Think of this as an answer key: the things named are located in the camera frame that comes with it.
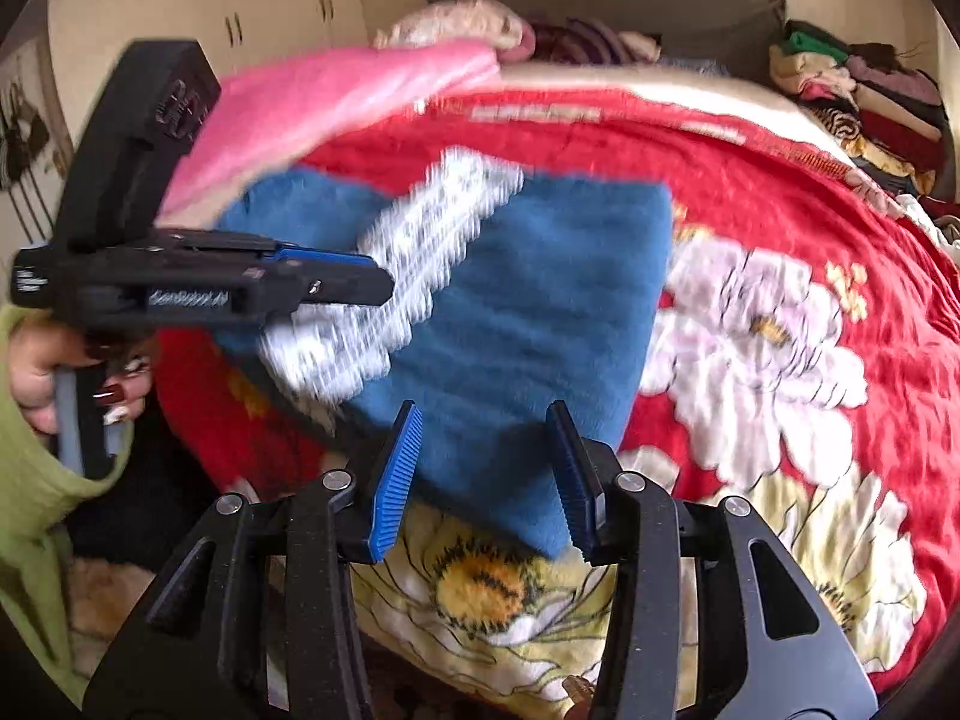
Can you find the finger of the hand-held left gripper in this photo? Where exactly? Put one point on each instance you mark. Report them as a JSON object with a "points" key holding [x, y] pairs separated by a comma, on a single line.
{"points": [[322, 256], [337, 286]]}

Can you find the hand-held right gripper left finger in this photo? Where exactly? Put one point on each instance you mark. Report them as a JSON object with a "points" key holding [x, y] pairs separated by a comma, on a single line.
{"points": [[394, 480]]}

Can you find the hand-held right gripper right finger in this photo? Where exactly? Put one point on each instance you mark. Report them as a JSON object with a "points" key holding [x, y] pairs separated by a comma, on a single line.
{"points": [[574, 480]]}

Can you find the blue pants with lace trim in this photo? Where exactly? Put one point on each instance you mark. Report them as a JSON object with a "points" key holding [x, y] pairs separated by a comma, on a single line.
{"points": [[525, 330]]}

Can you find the person's left forearm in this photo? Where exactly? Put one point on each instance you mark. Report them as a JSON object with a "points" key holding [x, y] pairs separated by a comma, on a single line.
{"points": [[37, 525]]}

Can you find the person's left hand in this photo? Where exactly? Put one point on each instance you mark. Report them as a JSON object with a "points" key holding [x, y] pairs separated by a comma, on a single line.
{"points": [[34, 375]]}

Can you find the pink quilt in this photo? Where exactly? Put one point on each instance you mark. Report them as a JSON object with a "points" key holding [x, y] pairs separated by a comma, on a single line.
{"points": [[337, 97]]}

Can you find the cream floral pillow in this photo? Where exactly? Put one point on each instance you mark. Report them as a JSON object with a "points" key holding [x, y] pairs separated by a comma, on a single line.
{"points": [[457, 22]]}

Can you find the red floral blanket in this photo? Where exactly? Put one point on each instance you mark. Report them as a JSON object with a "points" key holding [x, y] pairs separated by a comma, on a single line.
{"points": [[787, 240]]}

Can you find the purple striped pillow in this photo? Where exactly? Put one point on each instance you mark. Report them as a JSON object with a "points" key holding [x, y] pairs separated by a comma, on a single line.
{"points": [[592, 41]]}

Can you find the cream bed sheet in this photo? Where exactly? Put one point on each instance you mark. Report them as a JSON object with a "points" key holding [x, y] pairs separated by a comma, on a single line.
{"points": [[712, 101]]}

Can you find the grey bed headboard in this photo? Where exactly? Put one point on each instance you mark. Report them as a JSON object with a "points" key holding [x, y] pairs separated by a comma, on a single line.
{"points": [[675, 7]]}

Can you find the stack of folded clothes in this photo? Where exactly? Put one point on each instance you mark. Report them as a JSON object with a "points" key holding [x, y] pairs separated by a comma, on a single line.
{"points": [[870, 97]]}

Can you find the dark wall hanger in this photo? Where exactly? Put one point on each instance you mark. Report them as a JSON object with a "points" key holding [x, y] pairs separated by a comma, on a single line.
{"points": [[26, 142]]}

